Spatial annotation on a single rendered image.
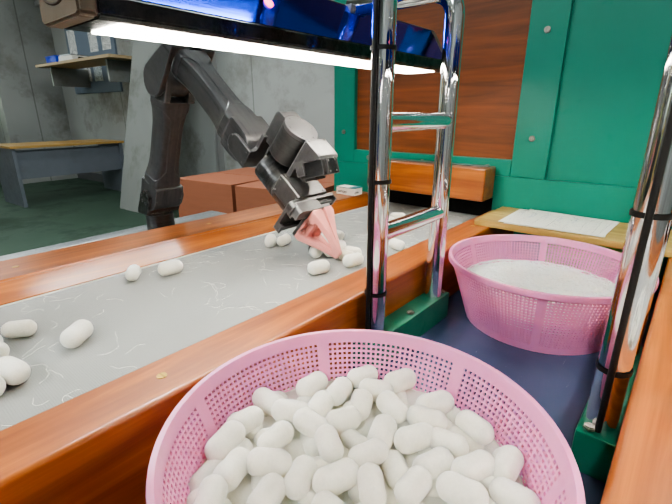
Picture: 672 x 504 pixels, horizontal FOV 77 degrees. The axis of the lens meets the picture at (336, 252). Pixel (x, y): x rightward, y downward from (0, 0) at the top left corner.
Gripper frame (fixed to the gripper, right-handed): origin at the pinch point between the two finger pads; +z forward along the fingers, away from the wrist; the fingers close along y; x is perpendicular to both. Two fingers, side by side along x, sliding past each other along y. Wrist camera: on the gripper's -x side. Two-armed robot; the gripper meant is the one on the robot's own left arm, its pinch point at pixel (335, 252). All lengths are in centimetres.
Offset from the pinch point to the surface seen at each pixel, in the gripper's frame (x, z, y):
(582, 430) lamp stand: -21.0, 32.1, -12.9
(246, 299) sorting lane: 1.7, 1.2, -17.8
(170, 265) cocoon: 10.0, -11.4, -19.8
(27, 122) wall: 437, -534, 146
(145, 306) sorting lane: 6.8, -5.0, -27.3
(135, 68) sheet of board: 216, -357, 175
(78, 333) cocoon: 2.6, -2.6, -36.3
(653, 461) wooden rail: -27.7, 32.3, -20.1
